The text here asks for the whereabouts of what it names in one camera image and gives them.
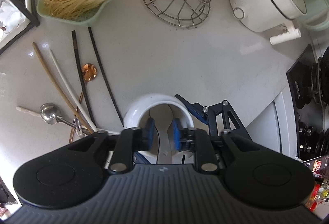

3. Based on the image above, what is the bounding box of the white ceramic utensil jar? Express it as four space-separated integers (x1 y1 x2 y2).
123 93 194 165

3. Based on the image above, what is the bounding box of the dark printed packet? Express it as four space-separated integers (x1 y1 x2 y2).
303 154 329 179

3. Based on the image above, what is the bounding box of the tan wooden chopstick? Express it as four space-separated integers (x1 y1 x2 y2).
32 42 95 134

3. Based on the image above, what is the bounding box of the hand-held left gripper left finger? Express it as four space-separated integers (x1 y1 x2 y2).
67 118 156 175

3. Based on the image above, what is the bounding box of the black gas stove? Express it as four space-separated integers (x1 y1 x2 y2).
286 44 329 163

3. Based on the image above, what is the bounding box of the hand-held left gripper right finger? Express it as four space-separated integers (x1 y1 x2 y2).
172 118 257 175

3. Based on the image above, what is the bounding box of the white electric pot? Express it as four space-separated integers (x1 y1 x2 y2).
229 0 307 46

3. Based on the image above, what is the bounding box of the white chopstick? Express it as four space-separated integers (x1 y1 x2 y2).
48 49 98 132

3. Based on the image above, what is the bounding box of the mint green container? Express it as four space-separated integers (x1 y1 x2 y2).
302 0 329 31

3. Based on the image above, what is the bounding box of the black chopstick with brown band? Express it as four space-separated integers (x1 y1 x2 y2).
71 30 96 129

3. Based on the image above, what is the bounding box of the condiment bottle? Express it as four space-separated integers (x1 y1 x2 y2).
307 180 329 213

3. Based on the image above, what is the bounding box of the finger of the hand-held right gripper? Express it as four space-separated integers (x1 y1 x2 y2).
136 151 152 164
175 94 254 140

